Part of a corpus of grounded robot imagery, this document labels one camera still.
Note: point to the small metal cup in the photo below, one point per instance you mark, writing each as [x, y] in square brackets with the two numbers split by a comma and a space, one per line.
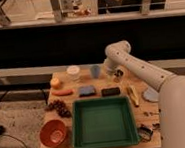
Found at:
[118, 76]

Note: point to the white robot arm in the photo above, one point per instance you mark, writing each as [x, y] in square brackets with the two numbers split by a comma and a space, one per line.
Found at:
[170, 86]

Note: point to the green plastic tray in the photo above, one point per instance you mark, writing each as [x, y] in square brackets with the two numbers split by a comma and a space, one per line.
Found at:
[106, 122]

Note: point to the light blue cup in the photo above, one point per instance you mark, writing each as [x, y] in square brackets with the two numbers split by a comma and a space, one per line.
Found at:
[95, 71]

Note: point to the blue sponge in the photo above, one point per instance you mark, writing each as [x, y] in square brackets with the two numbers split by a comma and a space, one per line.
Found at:
[86, 91]

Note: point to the white lidded cup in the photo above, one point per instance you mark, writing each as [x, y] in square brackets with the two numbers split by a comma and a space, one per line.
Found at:
[74, 72]

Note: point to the black rectangular block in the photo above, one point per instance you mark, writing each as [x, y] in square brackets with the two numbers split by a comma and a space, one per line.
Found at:
[110, 92]

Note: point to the orange carrot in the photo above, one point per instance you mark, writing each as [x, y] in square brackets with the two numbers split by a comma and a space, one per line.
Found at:
[62, 92]

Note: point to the wooden table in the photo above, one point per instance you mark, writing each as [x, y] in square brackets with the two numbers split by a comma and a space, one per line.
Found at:
[105, 81]

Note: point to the bunch of dark grapes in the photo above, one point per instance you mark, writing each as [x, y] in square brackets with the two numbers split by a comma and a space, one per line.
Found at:
[60, 107]

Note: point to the metal fork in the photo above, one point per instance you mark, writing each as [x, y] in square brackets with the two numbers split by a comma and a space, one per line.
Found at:
[151, 114]

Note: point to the orange bowl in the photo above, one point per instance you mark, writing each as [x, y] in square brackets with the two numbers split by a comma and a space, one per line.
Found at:
[53, 133]

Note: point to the metal clip tool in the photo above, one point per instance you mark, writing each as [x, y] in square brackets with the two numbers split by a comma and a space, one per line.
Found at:
[145, 133]

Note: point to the black handled peeler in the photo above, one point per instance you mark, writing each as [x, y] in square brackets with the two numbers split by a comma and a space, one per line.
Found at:
[156, 126]

